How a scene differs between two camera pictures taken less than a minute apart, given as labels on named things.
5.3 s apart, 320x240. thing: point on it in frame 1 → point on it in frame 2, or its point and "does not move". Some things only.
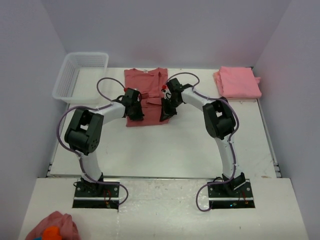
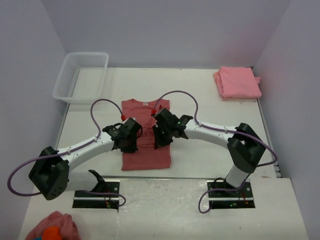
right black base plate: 220,196 does not move
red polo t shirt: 150,83 → 146,156
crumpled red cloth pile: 69,231 does not move
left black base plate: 96,195 does not move
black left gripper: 135,110 → 128,144
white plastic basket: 80,78 does not move
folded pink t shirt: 239,82 does not move
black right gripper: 168,105 → 161,140
